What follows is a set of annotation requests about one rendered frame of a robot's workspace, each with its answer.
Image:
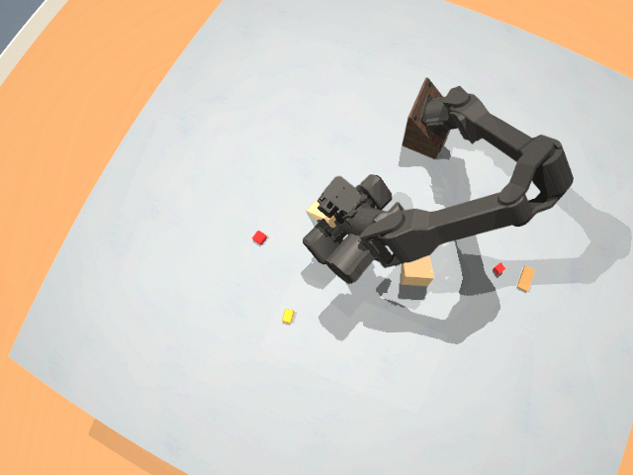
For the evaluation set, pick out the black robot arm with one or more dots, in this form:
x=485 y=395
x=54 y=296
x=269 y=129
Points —
x=414 y=234

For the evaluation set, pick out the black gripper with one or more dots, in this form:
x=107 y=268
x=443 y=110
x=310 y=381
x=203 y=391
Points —
x=322 y=240

